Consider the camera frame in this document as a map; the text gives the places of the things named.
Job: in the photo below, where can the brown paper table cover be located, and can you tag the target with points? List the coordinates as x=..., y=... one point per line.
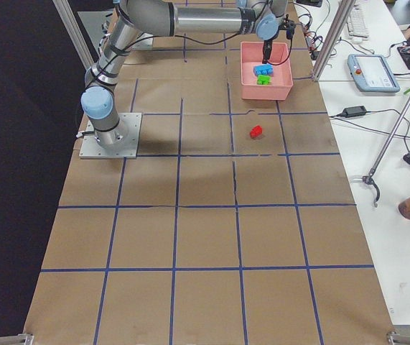
x=210, y=236

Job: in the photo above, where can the pink plastic box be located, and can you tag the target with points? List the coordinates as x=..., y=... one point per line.
x=281, y=81

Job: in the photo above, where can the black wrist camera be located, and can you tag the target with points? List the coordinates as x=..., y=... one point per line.
x=288, y=26

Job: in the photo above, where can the white keyboard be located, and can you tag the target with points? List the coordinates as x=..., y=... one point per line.
x=356, y=26

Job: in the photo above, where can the green toy block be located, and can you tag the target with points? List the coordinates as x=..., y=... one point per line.
x=263, y=80

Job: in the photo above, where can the aluminium frame post left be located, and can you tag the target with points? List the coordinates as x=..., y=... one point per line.
x=71, y=24

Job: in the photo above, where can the aluminium frame post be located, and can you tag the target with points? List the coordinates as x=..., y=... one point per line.
x=333, y=34
x=71, y=24

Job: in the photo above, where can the black power adapter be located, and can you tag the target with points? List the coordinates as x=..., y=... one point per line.
x=353, y=111

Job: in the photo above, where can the blue toy block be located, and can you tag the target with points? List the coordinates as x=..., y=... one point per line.
x=265, y=69

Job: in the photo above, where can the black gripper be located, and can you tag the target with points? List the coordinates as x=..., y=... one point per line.
x=267, y=46

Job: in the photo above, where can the robot teach pendant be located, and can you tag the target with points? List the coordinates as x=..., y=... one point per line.
x=371, y=73

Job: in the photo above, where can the long reach grabber tool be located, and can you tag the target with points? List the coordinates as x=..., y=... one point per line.
x=368, y=178

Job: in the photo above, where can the red toy block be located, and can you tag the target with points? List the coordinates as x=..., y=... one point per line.
x=256, y=131

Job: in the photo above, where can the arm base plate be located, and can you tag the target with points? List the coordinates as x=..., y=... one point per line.
x=123, y=141

